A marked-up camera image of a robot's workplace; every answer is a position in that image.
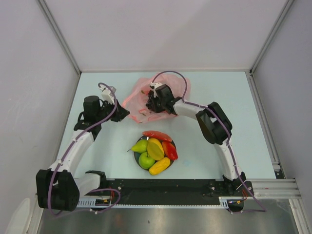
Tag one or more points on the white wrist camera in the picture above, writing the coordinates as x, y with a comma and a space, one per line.
154, 86
108, 94

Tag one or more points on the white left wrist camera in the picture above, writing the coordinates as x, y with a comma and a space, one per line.
108, 94

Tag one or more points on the black fake grapes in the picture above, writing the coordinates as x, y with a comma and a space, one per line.
151, 102

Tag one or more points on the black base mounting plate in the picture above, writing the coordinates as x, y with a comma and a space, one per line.
184, 192

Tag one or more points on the orange fake fruit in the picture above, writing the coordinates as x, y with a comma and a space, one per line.
154, 151

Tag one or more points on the white slotted cable duct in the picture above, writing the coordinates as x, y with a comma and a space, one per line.
87, 202

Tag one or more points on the red fake fruit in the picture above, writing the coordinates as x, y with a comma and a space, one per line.
169, 150

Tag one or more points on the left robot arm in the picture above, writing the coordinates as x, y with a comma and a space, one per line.
57, 188

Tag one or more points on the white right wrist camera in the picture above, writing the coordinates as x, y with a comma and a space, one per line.
154, 86

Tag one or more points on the green fake pear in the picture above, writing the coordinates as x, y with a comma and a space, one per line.
140, 146

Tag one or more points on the yellow fake mango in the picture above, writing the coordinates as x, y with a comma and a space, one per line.
160, 166

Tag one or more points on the yellow fake lemon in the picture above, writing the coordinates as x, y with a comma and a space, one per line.
154, 140

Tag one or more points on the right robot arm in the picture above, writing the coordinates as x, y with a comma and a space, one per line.
214, 124

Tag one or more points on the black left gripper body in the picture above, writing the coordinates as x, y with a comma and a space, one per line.
105, 112

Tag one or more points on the dark teal ceramic plate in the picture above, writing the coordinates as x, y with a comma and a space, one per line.
136, 155

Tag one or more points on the green fake apple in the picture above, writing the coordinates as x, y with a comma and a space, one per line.
145, 161

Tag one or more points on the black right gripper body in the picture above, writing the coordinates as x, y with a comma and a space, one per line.
158, 105

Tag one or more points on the fake watermelon slice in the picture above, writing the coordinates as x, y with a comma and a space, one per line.
158, 135

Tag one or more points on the pink plastic bag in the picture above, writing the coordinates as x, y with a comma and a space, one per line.
135, 103

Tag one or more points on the aluminium frame rail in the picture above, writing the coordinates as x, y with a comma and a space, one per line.
275, 188

